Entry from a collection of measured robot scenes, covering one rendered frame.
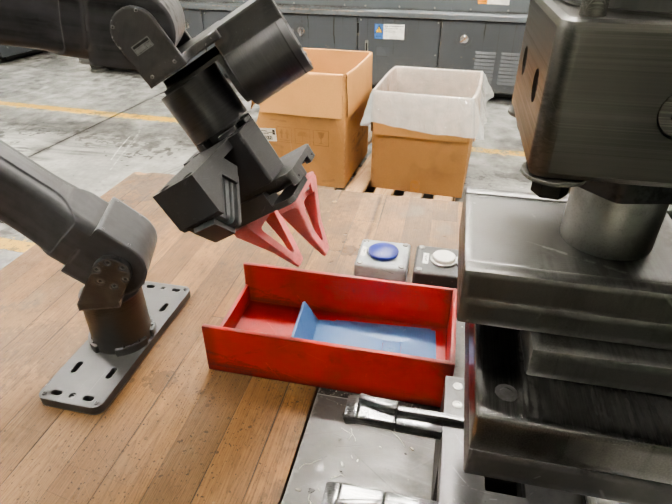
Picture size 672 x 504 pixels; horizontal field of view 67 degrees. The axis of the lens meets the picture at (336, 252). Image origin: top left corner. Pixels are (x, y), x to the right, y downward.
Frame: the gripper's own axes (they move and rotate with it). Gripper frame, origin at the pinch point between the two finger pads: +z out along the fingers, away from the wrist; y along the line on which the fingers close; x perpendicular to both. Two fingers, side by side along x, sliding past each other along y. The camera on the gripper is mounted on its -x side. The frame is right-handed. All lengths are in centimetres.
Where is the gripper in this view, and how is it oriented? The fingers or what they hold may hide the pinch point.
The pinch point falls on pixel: (309, 251)
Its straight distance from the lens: 52.1
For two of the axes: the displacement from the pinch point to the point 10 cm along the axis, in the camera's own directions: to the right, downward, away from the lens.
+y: 8.3, -3.3, -4.5
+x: 2.1, -5.6, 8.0
